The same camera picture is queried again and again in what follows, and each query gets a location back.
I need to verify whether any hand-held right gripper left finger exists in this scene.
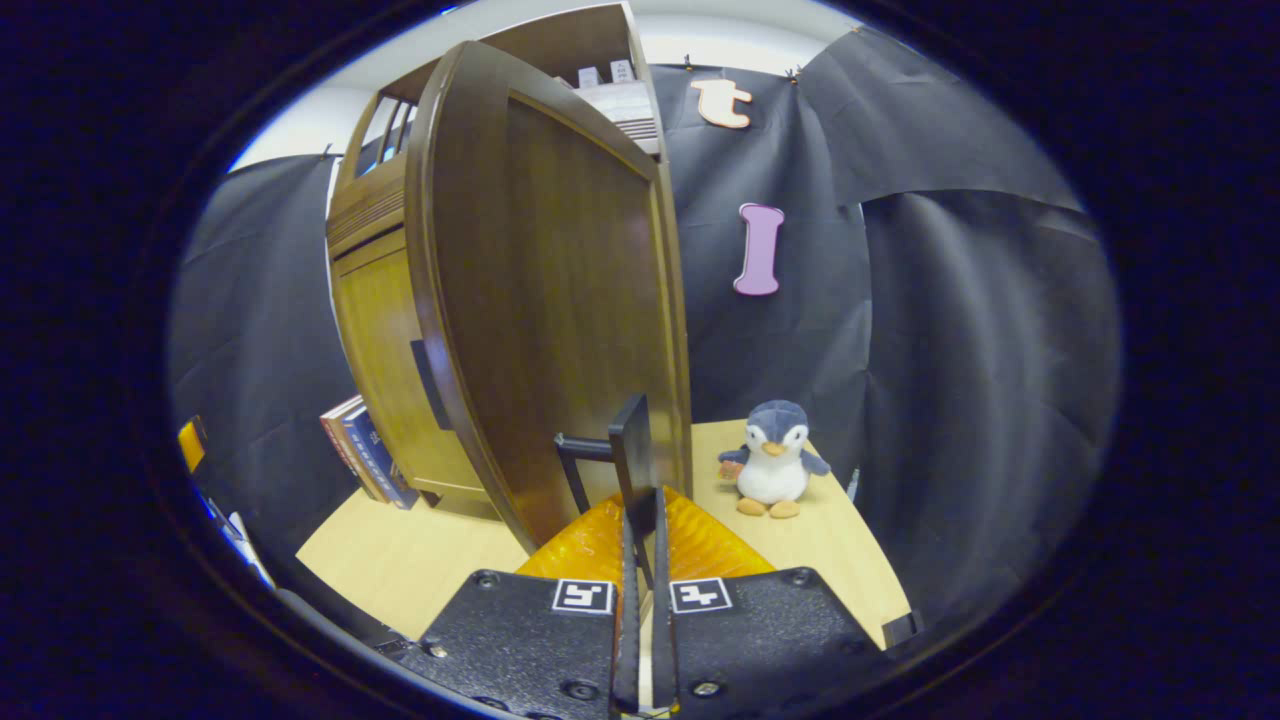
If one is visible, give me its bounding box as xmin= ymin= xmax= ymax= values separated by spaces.
xmin=395 ymin=490 xmax=642 ymax=720

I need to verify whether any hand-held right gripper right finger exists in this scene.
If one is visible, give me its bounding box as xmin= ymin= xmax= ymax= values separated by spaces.
xmin=652 ymin=487 xmax=906 ymax=720

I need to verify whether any wooden shoe cabinet door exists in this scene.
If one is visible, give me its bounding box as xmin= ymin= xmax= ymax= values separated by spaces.
xmin=405 ymin=40 xmax=694 ymax=557
xmin=330 ymin=225 xmax=501 ymax=521

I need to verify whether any wooden double-door shoe cabinet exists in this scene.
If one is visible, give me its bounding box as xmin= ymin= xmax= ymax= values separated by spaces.
xmin=325 ymin=0 xmax=694 ymax=557

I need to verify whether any red book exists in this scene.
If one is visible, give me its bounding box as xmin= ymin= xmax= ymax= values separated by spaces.
xmin=319 ymin=394 xmax=386 ymax=501

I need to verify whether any blue book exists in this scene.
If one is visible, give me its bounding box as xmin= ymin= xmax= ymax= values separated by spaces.
xmin=342 ymin=404 xmax=421 ymax=511

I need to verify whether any plush penguin toy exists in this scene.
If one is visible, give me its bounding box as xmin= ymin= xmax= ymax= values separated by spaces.
xmin=717 ymin=400 xmax=832 ymax=520

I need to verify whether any black backdrop cloth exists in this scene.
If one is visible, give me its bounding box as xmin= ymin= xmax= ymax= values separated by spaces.
xmin=170 ymin=25 xmax=1123 ymax=641

